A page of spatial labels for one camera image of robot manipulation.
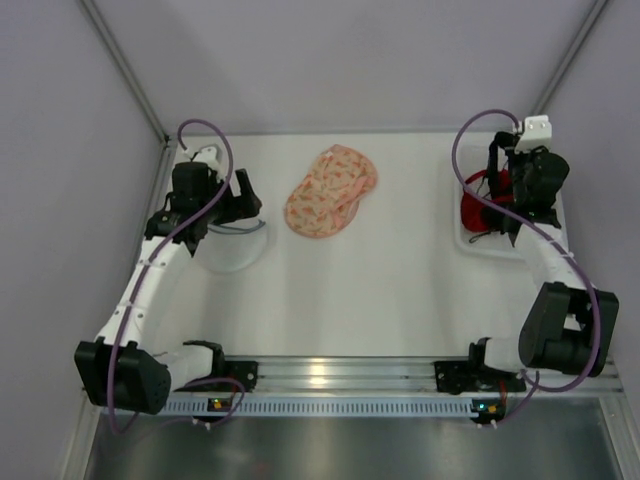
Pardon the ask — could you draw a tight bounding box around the pink floral mesh laundry bag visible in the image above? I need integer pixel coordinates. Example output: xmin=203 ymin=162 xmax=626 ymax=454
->
xmin=284 ymin=144 xmax=378 ymax=239

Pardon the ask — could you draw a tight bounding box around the clear plastic dome insert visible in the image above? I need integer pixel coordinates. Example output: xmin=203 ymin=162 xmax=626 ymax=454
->
xmin=194 ymin=218 xmax=269 ymax=274

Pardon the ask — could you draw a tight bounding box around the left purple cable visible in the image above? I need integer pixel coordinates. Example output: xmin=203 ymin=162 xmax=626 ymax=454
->
xmin=107 ymin=118 xmax=247 ymax=435

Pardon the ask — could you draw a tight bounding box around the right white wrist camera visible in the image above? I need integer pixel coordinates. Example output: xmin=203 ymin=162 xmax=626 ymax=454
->
xmin=514 ymin=115 xmax=552 ymax=153

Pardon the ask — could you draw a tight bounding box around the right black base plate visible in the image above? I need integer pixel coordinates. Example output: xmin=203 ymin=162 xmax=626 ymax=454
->
xmin=433 ymin=338 xmax=526 ymax=395

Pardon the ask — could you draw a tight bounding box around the red bra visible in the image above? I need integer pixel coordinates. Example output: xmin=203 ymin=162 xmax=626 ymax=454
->
xmin=460 ymin=169 xmax=513 ymax=234

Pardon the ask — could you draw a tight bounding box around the grey slotted cable duct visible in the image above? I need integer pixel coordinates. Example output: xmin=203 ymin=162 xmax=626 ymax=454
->
xmin=160 ymin=396 xmax=504 ymax=418

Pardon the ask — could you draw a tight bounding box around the black bra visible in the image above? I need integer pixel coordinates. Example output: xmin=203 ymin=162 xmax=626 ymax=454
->
xmin=460 ymin=132 xmax=518 ymax=244

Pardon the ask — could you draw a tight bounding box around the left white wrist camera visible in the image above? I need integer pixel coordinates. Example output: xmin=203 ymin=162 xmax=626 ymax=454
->
xmin=183 ymin=144 xmax=221 ymax=170

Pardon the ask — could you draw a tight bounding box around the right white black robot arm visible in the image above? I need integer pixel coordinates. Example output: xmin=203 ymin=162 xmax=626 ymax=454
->
xmin=460 ymin=132 xmax=619 ymax=377

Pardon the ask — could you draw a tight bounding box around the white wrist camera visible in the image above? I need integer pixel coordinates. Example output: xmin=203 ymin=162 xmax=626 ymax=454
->
xmin=183 ymin=144 xmax=221 ymax=170
xmin=514 ymin=115 xmax=552 ymax=153

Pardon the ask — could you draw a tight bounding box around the aluminium mounting rail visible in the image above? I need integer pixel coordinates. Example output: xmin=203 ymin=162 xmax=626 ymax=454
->
xmin=79 ymin=355 xmax=624 ymax=396

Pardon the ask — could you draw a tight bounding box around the white plastic basket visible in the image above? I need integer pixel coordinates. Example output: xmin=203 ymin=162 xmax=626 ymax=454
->
xmin=452 ymin=142 xmax=556 ymax=261

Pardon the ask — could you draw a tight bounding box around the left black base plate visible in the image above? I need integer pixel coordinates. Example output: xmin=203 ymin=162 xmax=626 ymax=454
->
xmin=180 ymin=340 xmax=259 ymax=393

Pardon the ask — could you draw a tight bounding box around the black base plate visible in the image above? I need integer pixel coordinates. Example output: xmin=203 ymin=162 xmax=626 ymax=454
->
xmin=180 ymin=340 xmax=259 ymax=393
xmin=433 ymin=338 xmax=526 ymax=395

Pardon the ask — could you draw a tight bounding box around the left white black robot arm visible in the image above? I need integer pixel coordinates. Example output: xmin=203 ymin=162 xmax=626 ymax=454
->
xmin=74 ymin=161 xmax=262 ymax=414

